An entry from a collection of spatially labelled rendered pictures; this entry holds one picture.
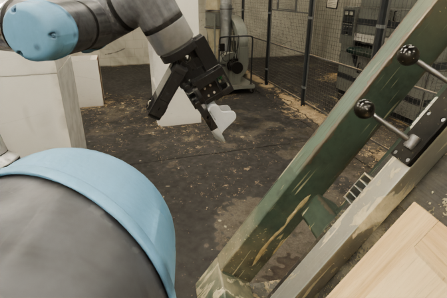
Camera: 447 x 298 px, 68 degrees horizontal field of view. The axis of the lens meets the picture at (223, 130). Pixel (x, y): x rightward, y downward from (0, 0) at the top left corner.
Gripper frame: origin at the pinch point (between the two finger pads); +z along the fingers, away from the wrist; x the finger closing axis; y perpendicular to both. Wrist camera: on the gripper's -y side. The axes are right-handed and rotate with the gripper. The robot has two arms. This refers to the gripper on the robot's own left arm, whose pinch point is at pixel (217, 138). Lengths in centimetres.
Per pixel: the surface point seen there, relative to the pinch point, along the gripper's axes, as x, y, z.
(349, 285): -23.2, 6.4, 28.2
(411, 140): -16.9, 29.6, 12.3
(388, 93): 4.1, 41.4, 16.3
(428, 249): -29.6, 19.1, 21.1
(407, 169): -18.6, 26.2, 16.1
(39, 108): 205, -101, 7
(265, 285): 10, -11, 58
